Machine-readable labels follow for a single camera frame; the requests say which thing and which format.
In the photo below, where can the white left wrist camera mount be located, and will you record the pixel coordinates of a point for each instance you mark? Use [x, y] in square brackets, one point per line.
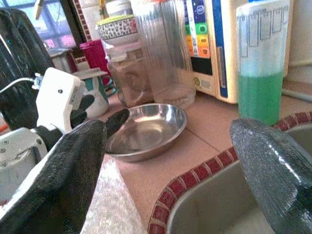
[57, 97]

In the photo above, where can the clear jar orange lid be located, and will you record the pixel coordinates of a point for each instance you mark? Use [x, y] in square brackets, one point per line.
[168, 53]

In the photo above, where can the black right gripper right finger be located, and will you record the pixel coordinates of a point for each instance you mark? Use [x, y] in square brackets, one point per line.
[278, 175]

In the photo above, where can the white teal ceramic mug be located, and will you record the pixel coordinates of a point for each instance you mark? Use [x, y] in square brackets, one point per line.
[97, 97]

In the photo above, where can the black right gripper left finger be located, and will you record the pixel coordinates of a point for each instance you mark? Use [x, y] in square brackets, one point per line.
[53, 182]

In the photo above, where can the large black bag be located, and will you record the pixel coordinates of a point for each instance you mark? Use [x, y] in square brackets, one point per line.
[22, 48]

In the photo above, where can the green patterned ceramic bowl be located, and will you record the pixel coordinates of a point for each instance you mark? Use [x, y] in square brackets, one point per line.
[117, 29]

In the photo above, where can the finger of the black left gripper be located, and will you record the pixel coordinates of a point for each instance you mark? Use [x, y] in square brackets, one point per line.
[87, 102]
[118, 120]

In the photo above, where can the small stainless steel bowl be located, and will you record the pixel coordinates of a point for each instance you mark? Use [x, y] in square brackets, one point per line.
[146, 131]

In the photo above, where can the white plastic canister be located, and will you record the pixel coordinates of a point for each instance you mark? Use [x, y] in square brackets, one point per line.
[118, 7]

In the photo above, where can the stainless steel sink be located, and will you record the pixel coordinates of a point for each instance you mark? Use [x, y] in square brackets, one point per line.
[214, 209]

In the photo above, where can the clear bubble wrap sheet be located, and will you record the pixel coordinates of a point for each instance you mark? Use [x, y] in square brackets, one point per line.
[109, 207]

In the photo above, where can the brown jar pink lid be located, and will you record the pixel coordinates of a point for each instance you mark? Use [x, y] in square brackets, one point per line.
[132, 80]

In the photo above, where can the magenta plastic container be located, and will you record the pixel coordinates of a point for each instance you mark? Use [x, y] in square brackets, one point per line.
[96, 56]

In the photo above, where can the beige water ionizer appliance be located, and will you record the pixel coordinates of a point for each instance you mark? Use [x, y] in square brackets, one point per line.
[219, 48]

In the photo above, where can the green soap bottle blue cap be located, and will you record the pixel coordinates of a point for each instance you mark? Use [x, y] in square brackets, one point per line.
[260, 73]

